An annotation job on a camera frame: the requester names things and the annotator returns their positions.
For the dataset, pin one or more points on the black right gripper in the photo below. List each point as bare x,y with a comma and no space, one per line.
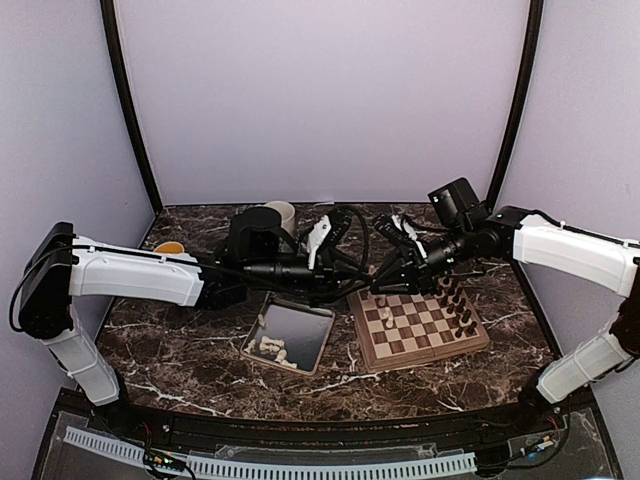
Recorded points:
422,276

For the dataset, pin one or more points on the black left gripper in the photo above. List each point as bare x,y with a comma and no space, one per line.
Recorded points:
327,274

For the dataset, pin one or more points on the wooden chessboard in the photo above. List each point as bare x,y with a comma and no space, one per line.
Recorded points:
420,334

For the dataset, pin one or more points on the silver metal tray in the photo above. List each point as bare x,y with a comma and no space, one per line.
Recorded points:
304,329

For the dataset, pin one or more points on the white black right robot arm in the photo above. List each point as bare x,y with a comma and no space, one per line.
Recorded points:
471,229

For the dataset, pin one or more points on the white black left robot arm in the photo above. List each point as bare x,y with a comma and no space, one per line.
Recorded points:
257,254

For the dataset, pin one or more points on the dark chess pieces row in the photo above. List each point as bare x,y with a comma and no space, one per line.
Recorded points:
457,309

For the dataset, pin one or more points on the white pieces pile in tray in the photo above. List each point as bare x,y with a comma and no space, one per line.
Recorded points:
265,345

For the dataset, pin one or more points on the white floral ceramic mug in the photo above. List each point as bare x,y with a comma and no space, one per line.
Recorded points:
288,215

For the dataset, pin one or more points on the white mug orange interior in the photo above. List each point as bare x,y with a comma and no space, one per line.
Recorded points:
170,247

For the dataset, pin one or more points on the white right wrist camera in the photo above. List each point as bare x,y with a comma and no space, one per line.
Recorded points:
399,234

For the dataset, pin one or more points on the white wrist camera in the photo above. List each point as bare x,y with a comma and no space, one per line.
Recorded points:
399,234
320,231

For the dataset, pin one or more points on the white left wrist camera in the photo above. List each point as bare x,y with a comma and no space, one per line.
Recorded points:
320,231

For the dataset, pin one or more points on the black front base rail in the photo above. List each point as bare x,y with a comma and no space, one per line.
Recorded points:
482,429

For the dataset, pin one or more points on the right black frame post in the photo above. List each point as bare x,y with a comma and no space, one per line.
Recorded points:
521,88

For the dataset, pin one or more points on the black frame post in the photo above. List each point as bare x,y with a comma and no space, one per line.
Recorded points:
521,88
124,93

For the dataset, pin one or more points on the white slotted cable duct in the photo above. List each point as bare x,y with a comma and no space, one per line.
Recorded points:
167,465

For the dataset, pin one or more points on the left black frame post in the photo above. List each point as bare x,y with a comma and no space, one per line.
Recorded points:
124,93

